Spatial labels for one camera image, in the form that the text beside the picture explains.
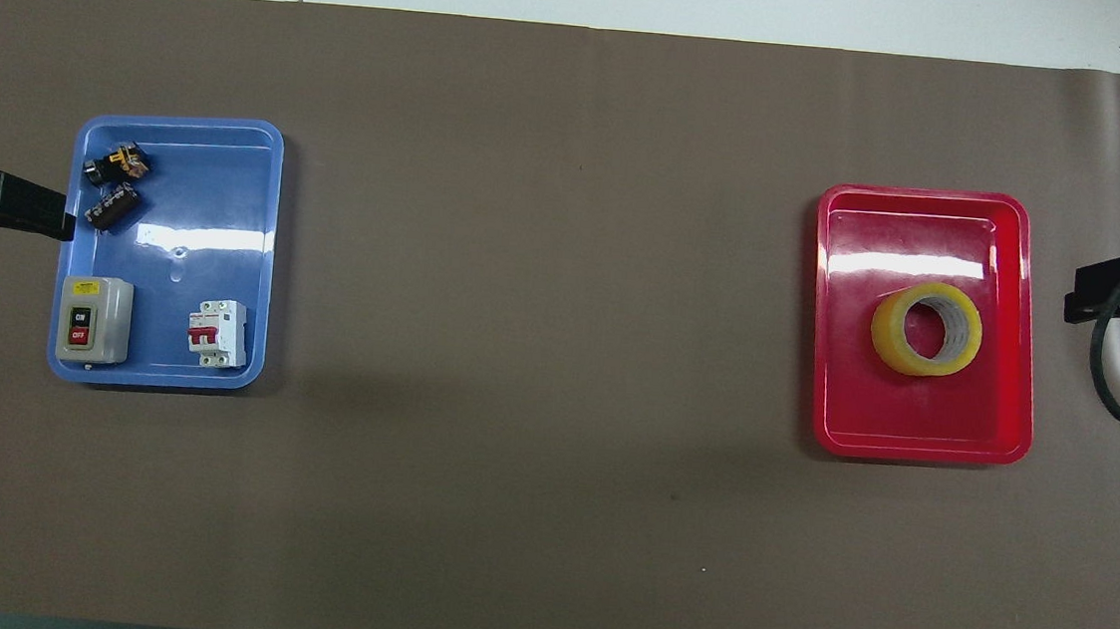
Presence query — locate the yellow tape roll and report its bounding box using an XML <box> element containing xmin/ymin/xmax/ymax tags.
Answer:
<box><xmin>866</xmin><ymin>276</ymin><xmax>987</xmax><ymax>383</ymax></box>

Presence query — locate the white circuit breaker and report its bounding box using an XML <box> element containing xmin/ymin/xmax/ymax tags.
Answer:
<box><xmin>183</xmin><ymin>296</ymin><xmax>253</xmax><ymax>372</ymax></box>

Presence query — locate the blue plastic tray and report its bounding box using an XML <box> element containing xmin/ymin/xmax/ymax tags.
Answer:
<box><xmin>46</xmin><ymin>105</ymin><xmax>287</xmax><ymax>399</ymax></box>

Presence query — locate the red plastic tray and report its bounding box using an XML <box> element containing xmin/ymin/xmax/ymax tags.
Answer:
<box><xmin>798</xmin><ymin>179</ymin><xmax>1052</xmax><ymax>472</ymax></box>

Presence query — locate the black terminal block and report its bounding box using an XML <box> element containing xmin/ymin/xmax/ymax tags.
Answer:
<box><xmin>83</xmin><ymin>179</ymin><xmax>142</xmax><ymax>237</ymax></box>

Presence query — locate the grey on-off switch box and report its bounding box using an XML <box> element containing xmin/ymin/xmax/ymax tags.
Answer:
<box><xmin>54</xmin><ymin>273</ymin><xmax>136</xmax><ymax>369</ymax></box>

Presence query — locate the black and yellow push-button switch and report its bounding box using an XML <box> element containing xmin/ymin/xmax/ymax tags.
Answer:
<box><xmin>82</xmin><ymin>139</ymin><xmax>154</xmax><ymax>191</ymax></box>

